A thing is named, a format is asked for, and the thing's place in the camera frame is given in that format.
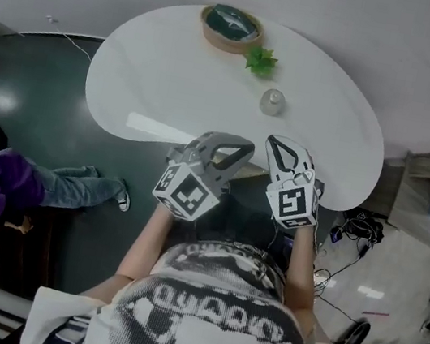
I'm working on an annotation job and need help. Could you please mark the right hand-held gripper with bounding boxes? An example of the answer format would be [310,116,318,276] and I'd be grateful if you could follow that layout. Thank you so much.
[250,132,333,237]

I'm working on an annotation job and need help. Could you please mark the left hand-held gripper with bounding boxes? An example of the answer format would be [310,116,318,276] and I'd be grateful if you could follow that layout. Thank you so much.
[148,121,258,231]

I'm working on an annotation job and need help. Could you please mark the clear glass cup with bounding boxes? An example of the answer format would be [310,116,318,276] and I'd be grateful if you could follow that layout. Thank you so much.
[257,86,290,119]

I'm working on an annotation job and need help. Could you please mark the person's right forearm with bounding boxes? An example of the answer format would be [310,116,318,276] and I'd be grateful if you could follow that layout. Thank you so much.
[278,221,333,322]

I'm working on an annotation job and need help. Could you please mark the person's left forearm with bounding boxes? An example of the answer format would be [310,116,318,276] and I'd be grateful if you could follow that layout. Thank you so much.
[113,192,180,289]

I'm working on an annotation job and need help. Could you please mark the white curved table top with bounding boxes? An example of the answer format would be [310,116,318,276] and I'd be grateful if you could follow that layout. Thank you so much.
[71,0,406,219]

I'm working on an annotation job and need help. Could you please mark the person's black trousers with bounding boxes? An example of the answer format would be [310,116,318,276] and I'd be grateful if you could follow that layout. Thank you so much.
[169,169,305,264]

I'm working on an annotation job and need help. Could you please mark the green plant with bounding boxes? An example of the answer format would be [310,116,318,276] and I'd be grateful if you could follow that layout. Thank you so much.
[242,44,281,80]

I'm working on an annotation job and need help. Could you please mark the round wooden tray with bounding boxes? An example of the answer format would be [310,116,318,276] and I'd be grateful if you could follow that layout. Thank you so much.
[195,0,269,59]

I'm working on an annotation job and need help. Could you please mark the grey wooden cabinet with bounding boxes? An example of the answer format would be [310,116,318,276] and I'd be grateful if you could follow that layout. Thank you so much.
[372,135,430,235]

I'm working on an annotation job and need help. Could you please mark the person's black white patterned shirt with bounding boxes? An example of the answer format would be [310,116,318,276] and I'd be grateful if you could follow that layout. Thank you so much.
[21,213,384,344]

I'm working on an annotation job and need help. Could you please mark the black wheel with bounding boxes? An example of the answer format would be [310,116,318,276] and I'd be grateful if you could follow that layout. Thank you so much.
[334,315,373,344]

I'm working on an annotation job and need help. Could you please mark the black cable tangle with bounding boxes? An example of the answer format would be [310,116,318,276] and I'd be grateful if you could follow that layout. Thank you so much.
[329,207,389,256]

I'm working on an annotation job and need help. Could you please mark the white cable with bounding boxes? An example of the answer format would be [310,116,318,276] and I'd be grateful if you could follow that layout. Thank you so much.
[40,15,100,62]

